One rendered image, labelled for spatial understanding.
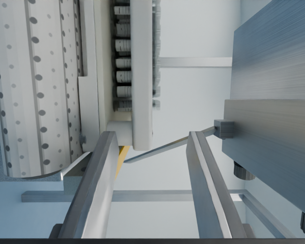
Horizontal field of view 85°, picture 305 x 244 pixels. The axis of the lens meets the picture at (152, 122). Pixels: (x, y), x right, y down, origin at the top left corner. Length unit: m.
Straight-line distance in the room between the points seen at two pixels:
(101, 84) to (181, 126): 3.39
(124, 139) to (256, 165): 0.18
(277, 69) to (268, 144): 0.36
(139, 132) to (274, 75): 0.47
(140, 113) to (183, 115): 3.40
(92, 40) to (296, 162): 0.22
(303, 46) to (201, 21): 3.85
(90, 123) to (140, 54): 0.08
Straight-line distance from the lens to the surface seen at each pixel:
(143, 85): 0.16
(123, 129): 0.17
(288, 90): 0.53
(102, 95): 0.17
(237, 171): 0.32
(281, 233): 1.24
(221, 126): 0.30
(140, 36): 0.17
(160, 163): 3.56
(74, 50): 0.18
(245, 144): 0.28
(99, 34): 0.18
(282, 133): 0.22
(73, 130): 0.17
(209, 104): 3.73
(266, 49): 0.63
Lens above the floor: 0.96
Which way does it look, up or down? level
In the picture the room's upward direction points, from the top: 90 degrees clockwise
